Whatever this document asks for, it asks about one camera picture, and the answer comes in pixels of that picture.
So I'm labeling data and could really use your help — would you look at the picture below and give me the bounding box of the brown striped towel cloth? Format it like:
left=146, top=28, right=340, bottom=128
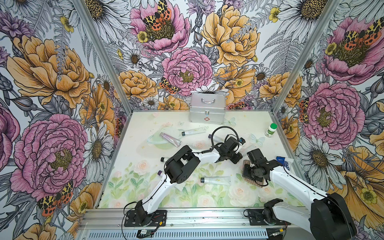
left=242, top=160, right=269, bottom=188

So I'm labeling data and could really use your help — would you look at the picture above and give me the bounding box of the white tube dark blue cap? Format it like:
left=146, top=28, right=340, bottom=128
left=200, top=177, right=231, bottom=186

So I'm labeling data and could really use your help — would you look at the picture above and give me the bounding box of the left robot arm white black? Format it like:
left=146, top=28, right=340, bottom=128
left=134, top=137, right=246, bottom=224

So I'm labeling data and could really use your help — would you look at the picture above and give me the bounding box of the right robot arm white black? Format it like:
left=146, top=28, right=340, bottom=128
left=243, top=149, right=358, bottom=240

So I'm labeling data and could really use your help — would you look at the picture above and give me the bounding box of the white tube purple cap far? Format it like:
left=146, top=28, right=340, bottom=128
left=208, top=134, right=225, bottom=144

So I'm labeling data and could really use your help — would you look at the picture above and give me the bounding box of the white tube teal cap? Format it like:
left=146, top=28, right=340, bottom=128
left=182, top=127, right=208, bottom=137

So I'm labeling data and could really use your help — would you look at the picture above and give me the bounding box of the purple metallic tube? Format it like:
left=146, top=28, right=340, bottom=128
left=160, top=132, right=182, bottom=148

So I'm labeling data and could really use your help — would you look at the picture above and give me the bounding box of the white tube dark cap left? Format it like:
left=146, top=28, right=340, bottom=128
left=161, top=157, right=169, bottom=163

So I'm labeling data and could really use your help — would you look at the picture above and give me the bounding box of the blue white packet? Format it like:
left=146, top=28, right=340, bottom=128
left=276, top=156, right=294, bottom=171

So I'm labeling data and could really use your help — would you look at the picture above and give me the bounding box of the white bottle green cap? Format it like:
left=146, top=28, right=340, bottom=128
left=265, top=123, right=278, bottom=137

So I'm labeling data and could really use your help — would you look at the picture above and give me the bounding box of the silver aluminium first aid case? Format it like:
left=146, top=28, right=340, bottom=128
left=189, top=93, right=226, bottom=124

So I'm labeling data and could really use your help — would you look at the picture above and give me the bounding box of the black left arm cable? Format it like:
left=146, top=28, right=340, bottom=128
left=191, top=125, right=241, bottom=155

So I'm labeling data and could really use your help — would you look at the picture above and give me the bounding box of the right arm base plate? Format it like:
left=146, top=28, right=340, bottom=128
left=243, top=209, right=291, bottom=226

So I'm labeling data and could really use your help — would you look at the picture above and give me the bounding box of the white slotted cable duct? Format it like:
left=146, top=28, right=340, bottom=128
left=85, top=228, right=269, bottom=240

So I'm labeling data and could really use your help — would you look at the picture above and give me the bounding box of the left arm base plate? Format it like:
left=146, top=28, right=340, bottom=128
left=123, top=210, right=168, bottom=227

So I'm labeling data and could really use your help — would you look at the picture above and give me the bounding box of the left aluminium corner post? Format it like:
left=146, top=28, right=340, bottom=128
left=74, top=1, right=133, bottom=117

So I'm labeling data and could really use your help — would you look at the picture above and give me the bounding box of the aluminium corner post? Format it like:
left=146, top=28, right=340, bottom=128
left=74, top=1, right=133, bottom=117
left=271, top=1, right=341, bottom=115

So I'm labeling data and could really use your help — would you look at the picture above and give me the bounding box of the aluminium front rail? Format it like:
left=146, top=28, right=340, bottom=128
left=78, top=206, right=313, bottom=230

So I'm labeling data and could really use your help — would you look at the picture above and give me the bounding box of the right aluminium corner post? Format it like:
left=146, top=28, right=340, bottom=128
left=271, top=1, right=341, bottom=115

